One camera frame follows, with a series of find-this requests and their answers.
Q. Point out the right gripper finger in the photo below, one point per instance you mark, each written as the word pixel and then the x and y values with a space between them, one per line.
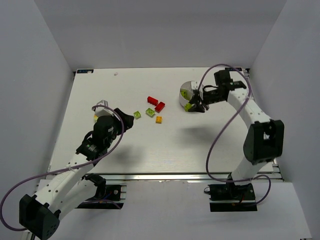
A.
pixel 199 108
pixel 197 97

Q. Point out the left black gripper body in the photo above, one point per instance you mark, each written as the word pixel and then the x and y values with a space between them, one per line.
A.
pixel 120 120

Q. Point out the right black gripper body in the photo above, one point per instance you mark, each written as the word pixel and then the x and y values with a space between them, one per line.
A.
pixel 203 99

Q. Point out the lime green lego block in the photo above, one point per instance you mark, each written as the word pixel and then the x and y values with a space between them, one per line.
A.
pixel 187 107

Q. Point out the light green long lego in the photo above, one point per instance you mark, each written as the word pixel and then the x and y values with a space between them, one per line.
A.
pixel 150 112

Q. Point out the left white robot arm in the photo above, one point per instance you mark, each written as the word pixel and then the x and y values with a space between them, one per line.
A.
pixel 42 213

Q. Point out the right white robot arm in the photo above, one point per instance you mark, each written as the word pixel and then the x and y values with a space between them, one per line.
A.
pixel 265 137

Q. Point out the light green small lego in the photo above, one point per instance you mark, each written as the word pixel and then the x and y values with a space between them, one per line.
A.
pixel 137 115

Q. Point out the white round divided container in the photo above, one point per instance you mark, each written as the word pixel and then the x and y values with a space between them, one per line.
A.
pixel 185 87

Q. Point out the yellow and green lego stack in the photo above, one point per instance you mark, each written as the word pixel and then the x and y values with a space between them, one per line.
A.
pixel 95 118

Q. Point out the right blue corner sticker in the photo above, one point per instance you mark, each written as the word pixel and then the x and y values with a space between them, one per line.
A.
pixel 233 69

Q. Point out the blue corner sticker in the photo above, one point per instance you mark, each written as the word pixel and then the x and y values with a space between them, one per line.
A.
pixel 233 69
pixel 84 71

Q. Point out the red long lego brick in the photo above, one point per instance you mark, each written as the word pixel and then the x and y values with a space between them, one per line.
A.
pixel 152 101

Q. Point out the orange square lego brick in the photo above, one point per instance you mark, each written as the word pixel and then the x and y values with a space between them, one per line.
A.
pixel 158 120

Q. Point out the red square lego brick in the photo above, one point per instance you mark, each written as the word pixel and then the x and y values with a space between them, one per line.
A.
pixel 159 107

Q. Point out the left blue corner sticker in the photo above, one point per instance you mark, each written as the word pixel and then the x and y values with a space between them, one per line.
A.
pixel 84 71

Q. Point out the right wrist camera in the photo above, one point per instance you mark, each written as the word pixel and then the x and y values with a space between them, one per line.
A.
pixel 196 86

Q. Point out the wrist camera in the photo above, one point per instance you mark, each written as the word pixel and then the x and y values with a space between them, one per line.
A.
pixel 196 86
pixel 102 111

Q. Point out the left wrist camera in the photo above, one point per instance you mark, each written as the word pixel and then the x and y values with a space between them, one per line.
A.
pixel 102 111

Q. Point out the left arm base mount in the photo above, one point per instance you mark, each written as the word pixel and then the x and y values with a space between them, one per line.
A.
pixel 108 196

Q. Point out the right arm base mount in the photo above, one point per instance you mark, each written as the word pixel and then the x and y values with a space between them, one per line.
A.
pixel 229 197

